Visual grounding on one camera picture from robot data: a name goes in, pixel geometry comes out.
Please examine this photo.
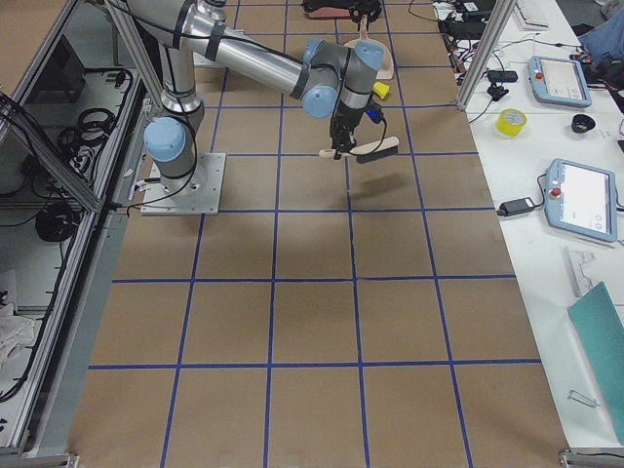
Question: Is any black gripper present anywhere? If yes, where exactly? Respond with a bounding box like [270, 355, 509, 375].
[348, 0, 381, 22]
[330, 104, 383, 160]

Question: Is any beige hand brush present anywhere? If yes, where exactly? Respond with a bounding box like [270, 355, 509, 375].
[319, 136, 400, 164]

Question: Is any beige plastic dustpan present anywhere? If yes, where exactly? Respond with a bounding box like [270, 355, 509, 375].
[345, 16, 394, 80]

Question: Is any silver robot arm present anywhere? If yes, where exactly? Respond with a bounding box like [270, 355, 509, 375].
[107, 1, 388, 164]

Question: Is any pink bin with black bag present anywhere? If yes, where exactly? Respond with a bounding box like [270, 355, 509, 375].
[301, 0, 356, 20]

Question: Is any yellow green sponge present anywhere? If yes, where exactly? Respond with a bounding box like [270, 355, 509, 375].
[373, 81, 390, 100]

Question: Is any black webcam clip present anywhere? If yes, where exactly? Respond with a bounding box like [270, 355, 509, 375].
[487, 70, 518, 101]

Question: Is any yellow tape roll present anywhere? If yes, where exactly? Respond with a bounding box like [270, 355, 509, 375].
[495, 108, 527, 137]

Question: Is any black power adapter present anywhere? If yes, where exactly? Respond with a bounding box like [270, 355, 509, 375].
[496, 197, 536, 217]

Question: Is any far teach pendant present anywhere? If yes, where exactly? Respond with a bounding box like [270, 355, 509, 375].
[527, 56, 592, 108]

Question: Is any teach pendant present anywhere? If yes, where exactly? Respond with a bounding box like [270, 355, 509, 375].
[544, 158, 618, 243]
[527, 56, 592, 108]

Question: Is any small black bowl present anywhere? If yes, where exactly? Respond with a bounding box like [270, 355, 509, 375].
[570, 114, 596, 135]

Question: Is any near teach pendant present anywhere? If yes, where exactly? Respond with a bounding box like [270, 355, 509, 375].
[544, 158, 618, 243]

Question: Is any teal folder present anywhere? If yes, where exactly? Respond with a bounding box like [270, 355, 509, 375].
[567, 282, 623, 445]

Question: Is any aluminium frame post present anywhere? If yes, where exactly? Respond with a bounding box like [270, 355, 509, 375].
[456, 0, 517, 111]

